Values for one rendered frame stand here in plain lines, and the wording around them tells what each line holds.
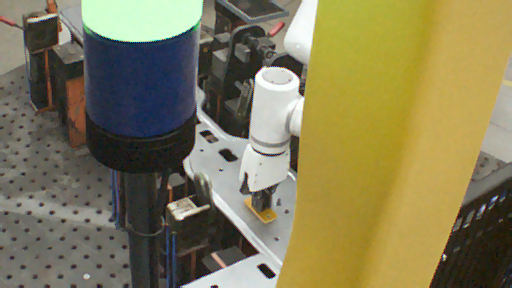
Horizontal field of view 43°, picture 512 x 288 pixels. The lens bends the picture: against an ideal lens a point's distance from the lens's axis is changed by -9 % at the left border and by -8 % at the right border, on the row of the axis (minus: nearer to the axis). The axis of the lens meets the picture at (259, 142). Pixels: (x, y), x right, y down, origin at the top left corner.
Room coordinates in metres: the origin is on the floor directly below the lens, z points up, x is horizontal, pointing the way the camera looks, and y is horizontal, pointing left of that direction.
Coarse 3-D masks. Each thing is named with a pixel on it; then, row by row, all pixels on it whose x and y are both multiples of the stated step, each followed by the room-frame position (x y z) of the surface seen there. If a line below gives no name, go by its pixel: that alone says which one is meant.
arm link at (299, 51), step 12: (312, 0) 1.31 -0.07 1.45; (300, 12) 1.29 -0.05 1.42; (312, 12) 1.28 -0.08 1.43; (300, 24) 1.26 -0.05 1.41; (312, 24) 1.25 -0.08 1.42; (288, 36) 1.25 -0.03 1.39; (300, 36) 1.23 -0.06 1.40; (288, 48) 1.24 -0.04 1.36; (300, 48) 1.22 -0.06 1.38; (300, 60) 1.23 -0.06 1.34; (300, 108) 1.10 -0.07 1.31; (300, 120) 1.08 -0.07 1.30; (300, 132) 1.08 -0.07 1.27
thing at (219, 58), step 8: (224, 48) 1.71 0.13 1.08; (216, 56) 1.66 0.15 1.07; (224, 56) 1.66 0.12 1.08; (216, 64) 1.66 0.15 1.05; (224, 64) 1.64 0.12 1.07; (216, 72) 1.66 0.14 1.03; (216, 80) 1.66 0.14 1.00; (216, 88) 1.65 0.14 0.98; (216, 96) 1.67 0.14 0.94; (240, 96) 1.68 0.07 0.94; (216, 104) 1.67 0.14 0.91; (216, 112) 1.67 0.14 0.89; (216, 120) 1.66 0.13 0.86
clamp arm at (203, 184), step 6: (198, 174) 1.10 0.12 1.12; (204, 174) 1.10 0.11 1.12; (198, 180) 1.10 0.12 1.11; (204, 180) 1.09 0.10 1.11; (210, 180) 1.11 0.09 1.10; (198, 186) 1.10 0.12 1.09; (204, 186) 1.09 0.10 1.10; (210, 186) 1.10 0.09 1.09; (198, 192) 1.11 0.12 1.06; (204, 192) 1.09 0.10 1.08; (210, 192) 1.10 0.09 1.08; (198, 198) 1.12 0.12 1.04; (204, 198) 1.09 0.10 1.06; (210, 198) 1.10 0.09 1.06; (198, 204) 1.12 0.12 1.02; (204, 204) 1.10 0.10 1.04; (210, 204) 1.10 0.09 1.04; (210, 210) 1.10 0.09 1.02; (210, 216) 1.10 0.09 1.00; (216, 216) 1.11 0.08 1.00; (210, 222) 1.10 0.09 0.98
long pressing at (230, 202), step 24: (72, 24) 1.92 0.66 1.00; (216, 144) 1.37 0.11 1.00; (240, 144) 1.38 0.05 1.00; (192, 168) 1.26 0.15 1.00; (216, 168) 1.27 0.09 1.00; (216, 192) 1.19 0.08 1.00; (240, 192) 1.20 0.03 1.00; (288, 192) 1.22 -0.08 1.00; (240, 216) 1.12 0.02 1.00; (288, 216) 1.14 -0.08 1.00; (264, 240) 1.05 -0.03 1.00; (288, 240) 1.06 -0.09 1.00
